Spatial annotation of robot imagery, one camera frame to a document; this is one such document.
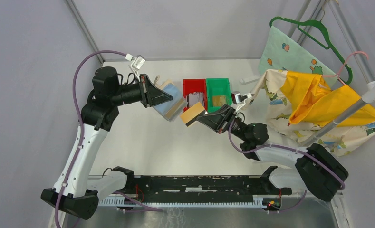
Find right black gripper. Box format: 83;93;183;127
196;104;249;142

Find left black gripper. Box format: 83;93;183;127
111;74;173;107

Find beige card holder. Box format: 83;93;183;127
152;75;189;123

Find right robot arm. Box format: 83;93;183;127
195;105;349;201

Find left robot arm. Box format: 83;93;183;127
41;66;173;220

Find white cards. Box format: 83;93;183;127
186;92;205;108

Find green plastic bin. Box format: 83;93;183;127
206;78;232;113

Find red plastic bin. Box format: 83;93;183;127
183;79;208;110

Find clear plastic box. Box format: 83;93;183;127
240;75;260;85

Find dinosaur print cloth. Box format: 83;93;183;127
251;69;375;156

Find green patterned cloth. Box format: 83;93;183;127
258;26;337;86

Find yellow cloth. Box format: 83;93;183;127
280;71;361;127

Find pink clothes hanger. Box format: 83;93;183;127
323;51;369;87

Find green clothes hanger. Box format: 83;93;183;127
269;16;353;85

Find metal rack pole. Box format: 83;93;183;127
300;81;375;147

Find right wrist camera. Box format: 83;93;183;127
231;91;254;112

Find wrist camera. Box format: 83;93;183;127
231;91;254;112
125;54;146;76

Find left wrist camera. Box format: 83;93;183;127
125;54;146;76

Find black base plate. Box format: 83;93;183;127
120;175;292;203

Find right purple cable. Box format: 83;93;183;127
227;94;346;215

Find purple cable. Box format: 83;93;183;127
227;94;346;215
54;50;163;228

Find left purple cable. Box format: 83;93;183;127
54;50;163;228

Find white cable tray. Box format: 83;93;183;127
99;195;265;209

